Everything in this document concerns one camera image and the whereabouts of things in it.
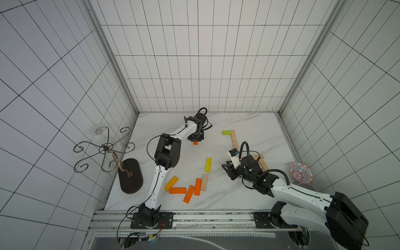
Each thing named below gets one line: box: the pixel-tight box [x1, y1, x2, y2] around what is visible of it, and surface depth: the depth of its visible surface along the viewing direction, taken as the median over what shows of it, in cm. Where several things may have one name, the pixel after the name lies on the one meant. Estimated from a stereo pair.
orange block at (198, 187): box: [194, 178, 203, 197], surface depth 85 cm
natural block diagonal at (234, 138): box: [231, 129, 237, 141], surface depth 108 cm
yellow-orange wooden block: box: [164, 176, 179, 193], surface depth 86 cm
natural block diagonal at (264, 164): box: [259, 157, 270, 172], surface depth 92 cm
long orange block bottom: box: [183, 184, 196, 204], surface depth 83 cm
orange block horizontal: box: [169, 187, 187, 195], surface depth 83 cm
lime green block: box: [221, 130, 232, 135], surface depth 109 cm
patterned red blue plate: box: [289, 162, 313, 183], surface depth 89 cm
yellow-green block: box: [205, 157, 212, 173], surface depth 94 cm
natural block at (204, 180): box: [201, 173, 209, 192], surface depth 87 cm
